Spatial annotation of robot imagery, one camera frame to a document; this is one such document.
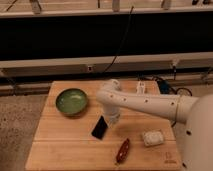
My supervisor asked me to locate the black eraser block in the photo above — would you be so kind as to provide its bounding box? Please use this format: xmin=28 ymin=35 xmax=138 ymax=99
xmin=92 ymin=116 xmax=108 ymax=139

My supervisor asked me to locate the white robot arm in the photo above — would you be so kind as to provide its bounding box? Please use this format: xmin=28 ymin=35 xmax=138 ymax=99
xmin=96 ymin=79 xmax=213 ymax=171

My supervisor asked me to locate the white tube with cap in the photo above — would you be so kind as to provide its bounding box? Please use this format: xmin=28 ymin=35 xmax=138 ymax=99
xmin=136 ymin=81 xmax=146 ymax=94

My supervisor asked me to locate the green ceramic bowl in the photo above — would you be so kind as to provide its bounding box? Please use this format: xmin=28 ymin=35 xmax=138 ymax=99
xmin=55 ymin=88 xmax=88 ymax=117

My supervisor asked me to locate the white sponge block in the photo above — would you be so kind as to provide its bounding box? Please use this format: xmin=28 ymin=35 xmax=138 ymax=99
xmin=142 ymin=130 xmax=164 ymax=147

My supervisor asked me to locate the black hanging cable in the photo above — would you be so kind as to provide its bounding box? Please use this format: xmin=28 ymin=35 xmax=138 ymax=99
xmin=102 ymin=5 xmax=135 ymax=74

